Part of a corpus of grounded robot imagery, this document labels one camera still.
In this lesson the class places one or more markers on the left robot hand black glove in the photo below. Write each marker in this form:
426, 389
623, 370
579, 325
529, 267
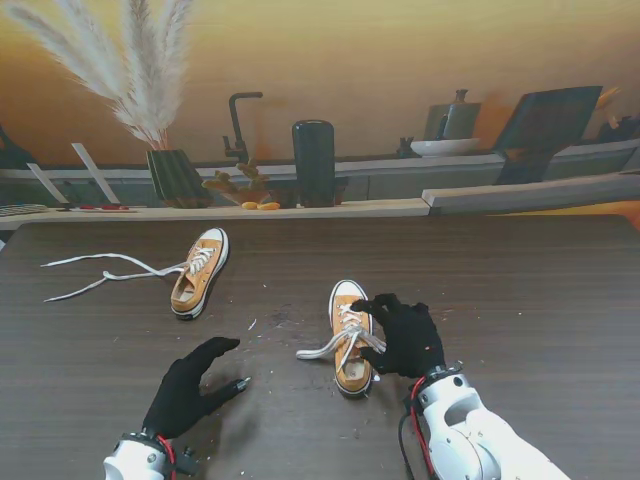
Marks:
180, 395

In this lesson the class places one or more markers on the right robot hand black glove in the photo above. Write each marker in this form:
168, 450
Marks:
410, 340

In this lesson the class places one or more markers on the yellow canvas sneaker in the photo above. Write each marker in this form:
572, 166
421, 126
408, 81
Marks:
212, 243
350, 380

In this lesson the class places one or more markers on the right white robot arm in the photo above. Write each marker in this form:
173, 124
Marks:
475, 435

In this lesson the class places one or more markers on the printed kitchen backdrop banner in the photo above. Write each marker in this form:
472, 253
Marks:
350, 60

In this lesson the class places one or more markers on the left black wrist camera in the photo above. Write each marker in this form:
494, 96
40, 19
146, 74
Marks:
187, 462

